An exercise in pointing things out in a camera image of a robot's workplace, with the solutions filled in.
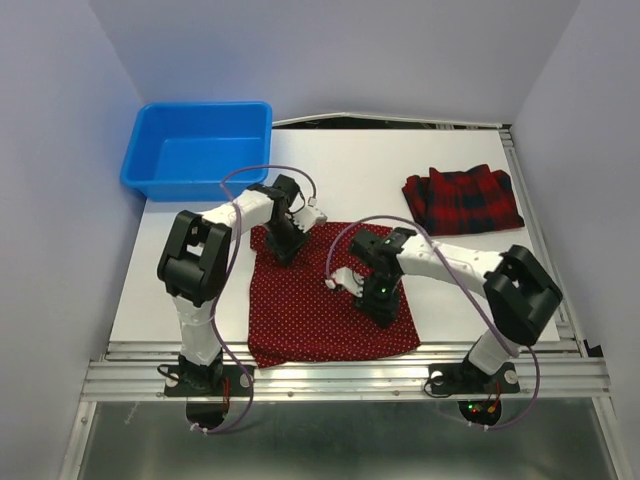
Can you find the red navy plaid skirt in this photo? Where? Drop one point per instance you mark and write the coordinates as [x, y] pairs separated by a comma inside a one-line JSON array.
[[476, 201]]

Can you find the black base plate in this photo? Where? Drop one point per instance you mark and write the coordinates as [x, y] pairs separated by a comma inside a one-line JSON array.
[[447, 379], [231, 380]]

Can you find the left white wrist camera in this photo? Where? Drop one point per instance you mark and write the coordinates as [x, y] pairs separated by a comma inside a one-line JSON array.
[[309, 217]]

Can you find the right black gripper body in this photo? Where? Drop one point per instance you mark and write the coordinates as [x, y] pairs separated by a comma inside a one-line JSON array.
[[378, 294]]

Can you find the blue plastic bin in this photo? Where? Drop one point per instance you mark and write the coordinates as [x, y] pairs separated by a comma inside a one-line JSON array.
[[182, 151]]

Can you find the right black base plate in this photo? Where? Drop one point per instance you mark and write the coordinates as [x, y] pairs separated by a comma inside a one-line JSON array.
[[447, 379]]

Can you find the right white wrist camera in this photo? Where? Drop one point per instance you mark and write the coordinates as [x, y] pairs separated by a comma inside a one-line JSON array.
[[346, 279]]

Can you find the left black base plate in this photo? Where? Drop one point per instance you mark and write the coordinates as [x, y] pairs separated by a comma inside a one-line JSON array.
[[231, 380]]

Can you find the aluminium table frame rail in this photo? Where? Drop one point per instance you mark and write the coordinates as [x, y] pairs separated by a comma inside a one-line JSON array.
[[128, 373]]

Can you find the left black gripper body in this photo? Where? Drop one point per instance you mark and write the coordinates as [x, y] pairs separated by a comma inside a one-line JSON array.
[[283, 237]]

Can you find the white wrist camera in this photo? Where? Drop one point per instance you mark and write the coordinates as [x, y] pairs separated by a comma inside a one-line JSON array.
[[346, 279], [309, 217]]

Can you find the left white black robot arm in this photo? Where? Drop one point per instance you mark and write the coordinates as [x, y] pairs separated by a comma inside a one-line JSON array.
[[195, 264]]

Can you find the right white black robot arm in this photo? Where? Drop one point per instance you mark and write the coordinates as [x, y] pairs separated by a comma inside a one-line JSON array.
[[521, 295]]

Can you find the red white-dotted skirt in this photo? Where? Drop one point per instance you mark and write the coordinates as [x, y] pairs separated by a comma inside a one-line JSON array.
[[295, 317]]

